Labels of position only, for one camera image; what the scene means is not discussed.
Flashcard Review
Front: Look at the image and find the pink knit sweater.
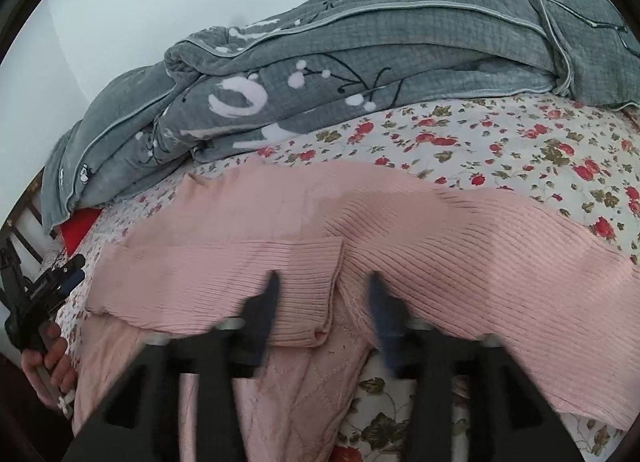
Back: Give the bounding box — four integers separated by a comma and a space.
73, 161, 639, 461

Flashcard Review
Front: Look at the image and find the person's left hand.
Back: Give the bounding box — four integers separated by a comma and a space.
21, 322, 77, 410

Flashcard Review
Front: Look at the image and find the wooden bed headboard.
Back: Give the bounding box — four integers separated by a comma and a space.
1, 170, 56, 280

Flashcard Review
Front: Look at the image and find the red pillow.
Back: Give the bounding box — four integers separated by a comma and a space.
58, 208, 102, 256

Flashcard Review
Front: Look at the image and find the floral bed sheet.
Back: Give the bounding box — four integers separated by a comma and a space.
58, 94, 639, 461

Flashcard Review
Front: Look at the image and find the grey quilted duvet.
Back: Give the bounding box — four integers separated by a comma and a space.
41, 0, 639, 229

